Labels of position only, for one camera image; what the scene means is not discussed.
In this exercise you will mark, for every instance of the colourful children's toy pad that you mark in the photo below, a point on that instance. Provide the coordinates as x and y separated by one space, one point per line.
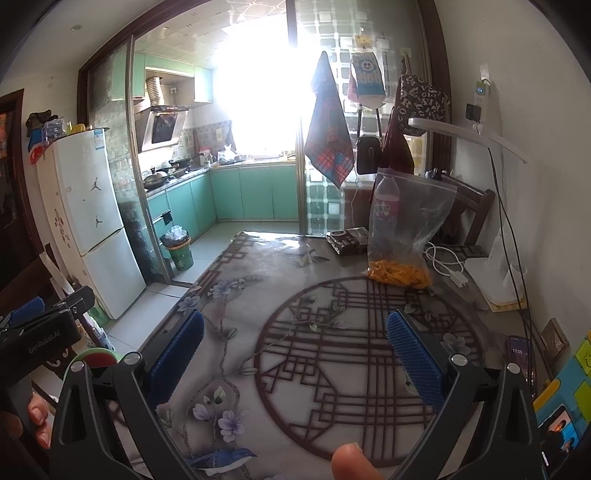
570 378

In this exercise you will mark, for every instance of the person's left hand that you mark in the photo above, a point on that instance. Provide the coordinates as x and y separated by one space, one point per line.
41 420

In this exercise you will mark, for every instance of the pink label plastic bottle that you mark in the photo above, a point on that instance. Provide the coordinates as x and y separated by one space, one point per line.
385 207

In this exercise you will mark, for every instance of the clear plastic box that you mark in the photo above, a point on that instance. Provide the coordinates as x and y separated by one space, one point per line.
53 130

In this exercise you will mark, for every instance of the dark red hanging cloth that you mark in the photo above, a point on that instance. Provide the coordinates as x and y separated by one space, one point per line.
397 147

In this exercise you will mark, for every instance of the green kitchen waste bin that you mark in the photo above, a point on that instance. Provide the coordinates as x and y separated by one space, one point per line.
179 256

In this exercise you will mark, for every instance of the black wok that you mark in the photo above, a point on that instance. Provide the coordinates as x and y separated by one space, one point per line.
154 177

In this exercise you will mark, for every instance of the dark printed packet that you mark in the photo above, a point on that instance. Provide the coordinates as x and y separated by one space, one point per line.
348 240

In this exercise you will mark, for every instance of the purple smartphone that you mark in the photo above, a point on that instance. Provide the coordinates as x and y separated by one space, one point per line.
521 364

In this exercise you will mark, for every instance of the white leaning board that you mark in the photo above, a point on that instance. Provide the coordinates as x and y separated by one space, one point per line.
57 272

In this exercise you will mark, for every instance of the dark wooden chair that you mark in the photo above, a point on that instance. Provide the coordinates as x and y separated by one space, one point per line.
466 203

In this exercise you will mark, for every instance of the brown wall socket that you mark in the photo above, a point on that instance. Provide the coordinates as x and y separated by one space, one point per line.
554 339

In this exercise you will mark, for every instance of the carved wooden chair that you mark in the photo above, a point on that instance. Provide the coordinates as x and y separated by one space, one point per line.
27 281

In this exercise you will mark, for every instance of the smiley print hanging organizer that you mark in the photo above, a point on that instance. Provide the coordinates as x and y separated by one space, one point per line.
367 76

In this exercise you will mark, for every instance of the black letter print bag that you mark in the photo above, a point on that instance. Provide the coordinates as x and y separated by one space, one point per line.
422 104

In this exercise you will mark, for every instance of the plaid hanging cloth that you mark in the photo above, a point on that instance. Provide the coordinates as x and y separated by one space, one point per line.
328 138

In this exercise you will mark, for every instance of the white refrigerator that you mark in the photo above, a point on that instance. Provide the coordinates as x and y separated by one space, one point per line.
92 207

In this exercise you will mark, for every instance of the white power strip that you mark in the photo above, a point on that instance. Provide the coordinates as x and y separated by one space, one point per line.
480 92

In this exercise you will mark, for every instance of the silver ribbed hood duct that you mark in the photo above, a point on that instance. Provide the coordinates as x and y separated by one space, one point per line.
154 90

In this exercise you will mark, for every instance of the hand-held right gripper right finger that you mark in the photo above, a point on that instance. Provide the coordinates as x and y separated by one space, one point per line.
415 364

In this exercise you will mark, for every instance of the black plug adapter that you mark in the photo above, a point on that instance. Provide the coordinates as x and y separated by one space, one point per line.
473 113

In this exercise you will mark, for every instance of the green rimmed red bin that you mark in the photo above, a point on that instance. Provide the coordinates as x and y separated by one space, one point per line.
99 357

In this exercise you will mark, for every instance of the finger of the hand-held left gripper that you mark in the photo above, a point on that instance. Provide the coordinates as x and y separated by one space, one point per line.
27 313
74 302

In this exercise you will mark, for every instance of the black hanging bag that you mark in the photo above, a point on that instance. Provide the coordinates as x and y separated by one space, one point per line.
368 154

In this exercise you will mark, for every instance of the white desk lamp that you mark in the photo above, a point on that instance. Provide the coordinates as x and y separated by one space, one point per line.
461 131

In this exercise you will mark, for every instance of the clear zip bag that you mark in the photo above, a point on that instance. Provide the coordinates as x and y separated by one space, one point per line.
415 217

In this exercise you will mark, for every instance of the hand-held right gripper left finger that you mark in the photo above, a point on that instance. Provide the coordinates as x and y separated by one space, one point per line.
178 350

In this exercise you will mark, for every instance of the orange snack pieces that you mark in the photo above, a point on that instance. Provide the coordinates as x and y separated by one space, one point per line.
399 274

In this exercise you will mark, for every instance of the teal lower kitchen cabinets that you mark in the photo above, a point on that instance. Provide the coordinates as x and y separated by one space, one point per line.
240 194

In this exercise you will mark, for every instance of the person's right hand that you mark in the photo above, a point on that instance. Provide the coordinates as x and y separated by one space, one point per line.
353 464

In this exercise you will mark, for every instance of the steel range hood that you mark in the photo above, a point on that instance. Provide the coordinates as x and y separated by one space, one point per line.
161 127

